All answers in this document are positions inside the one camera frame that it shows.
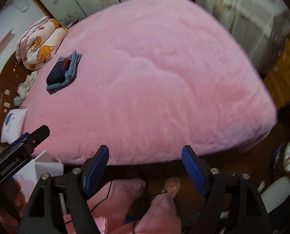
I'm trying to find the navy red varsity jacket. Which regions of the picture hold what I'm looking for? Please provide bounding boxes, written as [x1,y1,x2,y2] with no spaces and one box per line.
[46,58,71,85]

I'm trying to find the person left hand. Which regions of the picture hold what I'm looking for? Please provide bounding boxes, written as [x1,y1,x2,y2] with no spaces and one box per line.
[0,178,27,229]

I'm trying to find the small white pillow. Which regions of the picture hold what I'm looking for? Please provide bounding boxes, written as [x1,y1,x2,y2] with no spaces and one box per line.
[1,109,27,144]

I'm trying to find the white box beside bed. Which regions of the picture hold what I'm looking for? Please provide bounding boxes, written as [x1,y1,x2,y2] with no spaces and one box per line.
[13,150,64,202]

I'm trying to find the patterned slipper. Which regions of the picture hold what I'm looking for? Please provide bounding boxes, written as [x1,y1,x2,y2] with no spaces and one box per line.
[161,176,181,199]

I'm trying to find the crumpled grey white cloth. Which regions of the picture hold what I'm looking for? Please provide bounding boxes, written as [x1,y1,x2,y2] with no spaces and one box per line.
[14,71,38,107]

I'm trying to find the pink pajama right leg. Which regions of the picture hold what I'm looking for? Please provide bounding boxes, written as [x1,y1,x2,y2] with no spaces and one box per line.
[112,193,181,233]

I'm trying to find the brown wooden headboard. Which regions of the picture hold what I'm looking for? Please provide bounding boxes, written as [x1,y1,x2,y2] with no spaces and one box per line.
[0,54,31,147]

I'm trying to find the folded blue jeans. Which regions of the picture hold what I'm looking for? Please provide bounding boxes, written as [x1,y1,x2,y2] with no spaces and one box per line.
[46,51,82,95]

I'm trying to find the bear print folded quilt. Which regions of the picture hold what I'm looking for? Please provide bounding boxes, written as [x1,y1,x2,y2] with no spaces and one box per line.
[15,16,68,71]

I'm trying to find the pink plush bed blanket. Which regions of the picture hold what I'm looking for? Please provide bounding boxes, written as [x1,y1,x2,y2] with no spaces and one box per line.
[23,0,277,165]

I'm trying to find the wooden drawer cabinet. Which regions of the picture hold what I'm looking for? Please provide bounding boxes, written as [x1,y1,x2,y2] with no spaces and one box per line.
[263,37,290,110]

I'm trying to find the beige lace covered furniture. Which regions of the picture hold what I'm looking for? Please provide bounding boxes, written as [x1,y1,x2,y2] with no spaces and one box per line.
[196,0,290,74]

